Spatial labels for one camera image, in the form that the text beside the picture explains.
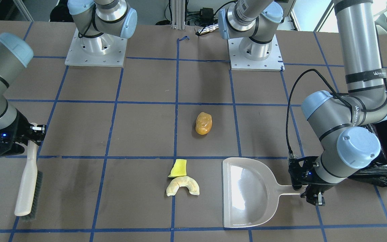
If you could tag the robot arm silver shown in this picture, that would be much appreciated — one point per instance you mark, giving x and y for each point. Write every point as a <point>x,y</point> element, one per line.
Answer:
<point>338,119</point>
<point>98,22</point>

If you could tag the yellow sponge piece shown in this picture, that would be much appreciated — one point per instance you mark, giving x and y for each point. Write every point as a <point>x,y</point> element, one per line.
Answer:
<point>179,168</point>

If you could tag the beige plastic dustpan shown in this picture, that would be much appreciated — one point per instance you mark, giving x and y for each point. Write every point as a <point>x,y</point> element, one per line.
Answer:
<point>250,192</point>

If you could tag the beige hand brush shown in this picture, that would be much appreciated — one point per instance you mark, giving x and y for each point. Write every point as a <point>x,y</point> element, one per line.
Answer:
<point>30,186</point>

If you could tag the pale croissant piece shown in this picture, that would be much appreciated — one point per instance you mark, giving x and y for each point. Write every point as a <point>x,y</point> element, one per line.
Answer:
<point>183,181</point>

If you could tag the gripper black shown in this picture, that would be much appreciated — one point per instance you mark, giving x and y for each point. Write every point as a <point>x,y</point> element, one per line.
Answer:
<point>19,126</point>
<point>311,194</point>

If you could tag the black power adapter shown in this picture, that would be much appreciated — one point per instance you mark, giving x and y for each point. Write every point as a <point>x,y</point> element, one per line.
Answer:
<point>206,14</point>

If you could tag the aluminium frame post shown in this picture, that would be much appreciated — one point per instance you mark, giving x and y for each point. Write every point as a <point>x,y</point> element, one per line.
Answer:
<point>178,14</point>

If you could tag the orange-brown bread roll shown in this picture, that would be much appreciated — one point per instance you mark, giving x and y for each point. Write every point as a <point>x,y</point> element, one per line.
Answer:
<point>203,123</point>

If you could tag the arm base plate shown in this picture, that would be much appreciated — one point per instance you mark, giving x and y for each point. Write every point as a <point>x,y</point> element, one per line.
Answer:
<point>104,51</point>
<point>246,55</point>

